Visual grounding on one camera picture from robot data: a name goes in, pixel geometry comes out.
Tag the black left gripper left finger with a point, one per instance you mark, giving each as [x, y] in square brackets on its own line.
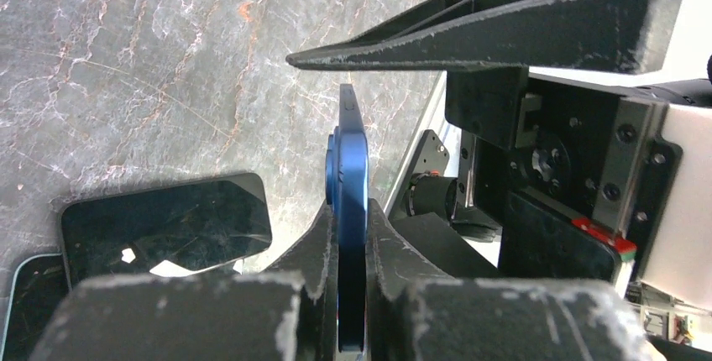
[286, 312]

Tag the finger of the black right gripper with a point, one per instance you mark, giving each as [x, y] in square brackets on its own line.
[615, 36]

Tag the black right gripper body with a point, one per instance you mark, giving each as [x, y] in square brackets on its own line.
[575, 175]

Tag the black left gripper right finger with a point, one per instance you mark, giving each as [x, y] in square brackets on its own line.
[416, 311]

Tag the dark blue edged phone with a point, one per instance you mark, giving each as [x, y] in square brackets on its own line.
[347, 193]

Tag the dark grey phone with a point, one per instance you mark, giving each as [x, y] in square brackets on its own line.
[197, 226]

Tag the black flat phone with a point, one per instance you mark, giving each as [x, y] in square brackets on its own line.
[39, 285]

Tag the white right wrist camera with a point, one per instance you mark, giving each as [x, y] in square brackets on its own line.
[679, 262]

